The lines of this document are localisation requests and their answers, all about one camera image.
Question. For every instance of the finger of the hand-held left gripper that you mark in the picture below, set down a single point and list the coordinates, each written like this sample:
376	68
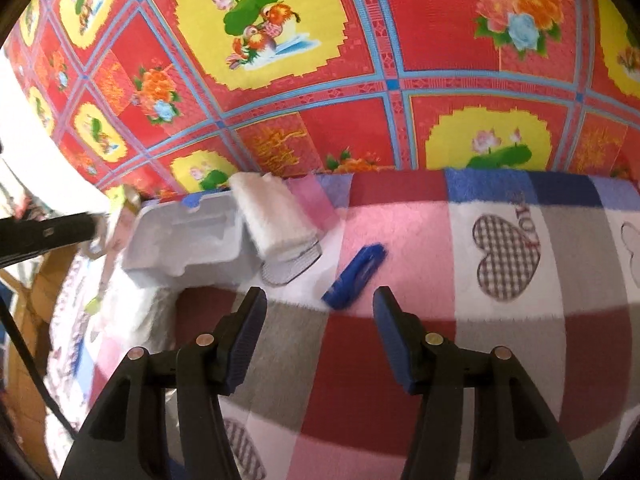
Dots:
50	235

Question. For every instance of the checked heart blanket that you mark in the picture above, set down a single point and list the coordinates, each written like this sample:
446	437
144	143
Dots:
500	360

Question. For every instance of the crinkled white wrapper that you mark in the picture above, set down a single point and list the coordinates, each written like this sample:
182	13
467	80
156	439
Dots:
117	220

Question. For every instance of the white foam box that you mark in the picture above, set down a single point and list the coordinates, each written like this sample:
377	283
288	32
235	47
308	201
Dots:
175	250

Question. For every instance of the white cloth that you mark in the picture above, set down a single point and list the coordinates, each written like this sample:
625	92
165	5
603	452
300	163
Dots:
272	215

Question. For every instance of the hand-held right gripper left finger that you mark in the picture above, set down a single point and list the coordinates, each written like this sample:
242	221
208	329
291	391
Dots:
247	340

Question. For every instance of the blue plastic clip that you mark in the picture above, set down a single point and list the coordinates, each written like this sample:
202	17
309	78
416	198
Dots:
355	277

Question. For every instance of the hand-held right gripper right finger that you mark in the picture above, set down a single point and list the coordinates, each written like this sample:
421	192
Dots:
395	345

